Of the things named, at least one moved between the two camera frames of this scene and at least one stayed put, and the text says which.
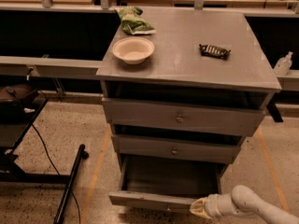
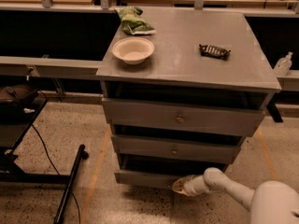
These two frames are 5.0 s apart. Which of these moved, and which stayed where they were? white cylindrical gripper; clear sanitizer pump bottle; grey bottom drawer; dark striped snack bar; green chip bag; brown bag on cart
Moved: white cylindrical gripper; grey bottom drawer
Stayed: clear sanitizer pump bottle; dark striped snack bar; brown bag on cart; green chip bag
